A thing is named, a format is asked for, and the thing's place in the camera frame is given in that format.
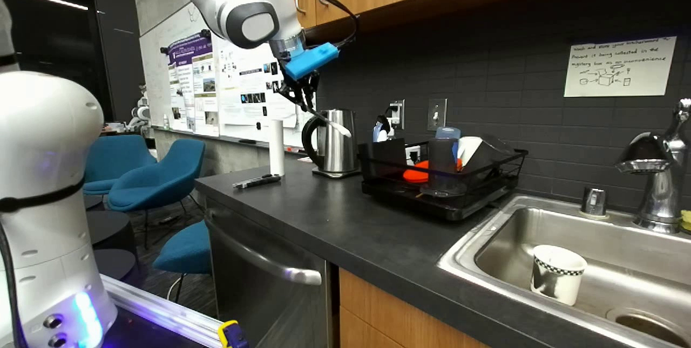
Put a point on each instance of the steel dishwasher door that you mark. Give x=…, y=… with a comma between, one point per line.
x=253, y=294

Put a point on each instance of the black dish rack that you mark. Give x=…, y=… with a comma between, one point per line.
x=432, y=197

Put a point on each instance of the handwritten paper note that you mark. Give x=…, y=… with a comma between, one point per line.
x=621, y=67

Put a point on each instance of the steel sink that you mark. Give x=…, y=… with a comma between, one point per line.
x=637, y=261

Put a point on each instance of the round dark side tables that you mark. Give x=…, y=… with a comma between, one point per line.
x=110, y=240

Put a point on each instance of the yellow sponge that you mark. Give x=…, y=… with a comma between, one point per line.
x=686, y=221

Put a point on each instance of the orange plate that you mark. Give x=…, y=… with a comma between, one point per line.
x=417, y=172

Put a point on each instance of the dark bowl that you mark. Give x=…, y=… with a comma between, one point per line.
x=494, y=151

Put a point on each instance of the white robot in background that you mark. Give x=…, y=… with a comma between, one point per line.
x=141, y=113

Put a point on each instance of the white mug with checker rim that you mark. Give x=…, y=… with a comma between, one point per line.
x=556, y=278

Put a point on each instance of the white paper towel roll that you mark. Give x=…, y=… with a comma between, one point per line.
x=276, y=148

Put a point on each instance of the blue lid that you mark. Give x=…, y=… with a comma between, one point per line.
x=448, y=132

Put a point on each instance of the white plastic utensil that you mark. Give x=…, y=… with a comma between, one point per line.
x=333, y=124

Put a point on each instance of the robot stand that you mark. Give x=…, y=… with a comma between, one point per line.
x=162, y=313

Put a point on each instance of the kettle base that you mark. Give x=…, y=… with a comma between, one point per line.
x=337, y=173

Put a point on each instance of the blue and white dish brush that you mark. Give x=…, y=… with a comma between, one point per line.
x=381, y=131

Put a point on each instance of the dark tumbler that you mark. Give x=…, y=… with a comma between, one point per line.
x=444, y=164

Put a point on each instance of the wall socket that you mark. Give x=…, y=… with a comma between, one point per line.
x=398, y=114

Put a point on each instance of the steel tap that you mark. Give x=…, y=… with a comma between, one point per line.
x=661, y=186

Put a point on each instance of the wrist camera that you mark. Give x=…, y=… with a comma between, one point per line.
x=310, y=59

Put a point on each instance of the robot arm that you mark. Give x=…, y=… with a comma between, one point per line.
x=48, y=137

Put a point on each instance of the whiteboard with posters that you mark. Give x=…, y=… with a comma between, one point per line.
x=227, y=89

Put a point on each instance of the yellow and blue clamp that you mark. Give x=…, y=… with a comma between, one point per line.
x=233, y=334

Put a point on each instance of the wall switch plate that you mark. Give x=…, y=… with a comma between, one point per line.
x=437, y=115

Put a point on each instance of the steel electric kettle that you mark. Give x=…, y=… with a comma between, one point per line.
x=337, y=145

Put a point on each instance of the wooden lower cabinet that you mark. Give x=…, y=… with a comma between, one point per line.
x=388, y=321

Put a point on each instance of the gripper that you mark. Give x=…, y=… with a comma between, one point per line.
x=296, y=81

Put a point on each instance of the group of blue chairs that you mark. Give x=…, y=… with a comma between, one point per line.
x=156, y=181

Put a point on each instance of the steel soap dispenser stub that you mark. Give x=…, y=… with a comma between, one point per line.
x=594, y=201

